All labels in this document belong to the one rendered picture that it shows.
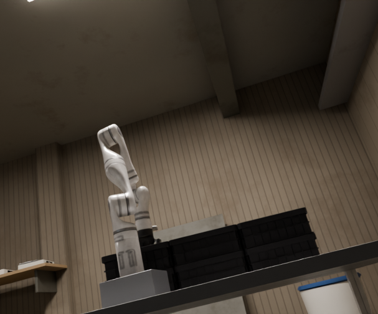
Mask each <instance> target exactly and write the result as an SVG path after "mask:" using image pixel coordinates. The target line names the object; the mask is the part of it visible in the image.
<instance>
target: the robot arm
mask: <svg viewBox="0 0 378 314"><path fill-rule="evenodd" d="M97 137H98V142H99V144H100V148H101V151H102V155H103V162H104V167H105V173H106V176H107V178H108V179H109V180H110V181H111V182H112V183H113V184H115V185H116V186H118V187H119V188H120V189H121V190H122V191H123V194H116V195H111V196H109V198H108V208H109V213H110V217H111V223H112V228H113V236H114V240H115V249H116V256H117V261H118V268H119V273H120V277H124V276H127V275H131V274H136V273H138V272H143V271H144V266H143V259H142V256H141V249H140V247H144V246H147V245H152V244H154V243H155V242H156V243H160V242H161V239H155V238H154V236H153V231H156V230H157V229H158V227H157V226H152V224H151V220H150V216H149V199H150V195H149V191H148V189H147V188H146V187H144V186H140V187H138V188H136V183H137V182H138V181H139V177H138V175H137V173H136V171H135V169H134V167H133V164H132V162H131V159H130V156H129V152H128V149H127V147H126V143H125V140H124V138H123V135H122V133H121V131H120V129H119V128H118V126H117V125H116V124H112V125H110V126H108V127H106V128H104V129H102V130H100V131H99V132H98V133H97ZM117 143H118V144H119V147H120V155H119V154H117V153H115V152H113V151H112V150H110V147H111V146H113V145H115V144H117ZM137 204H138V207H136V205H137ZM133 214H134V215H135V224H134V223H131V222H125V221H122V220H121V219H120V218H119V217H125V216H130V215H133Z"/></svg>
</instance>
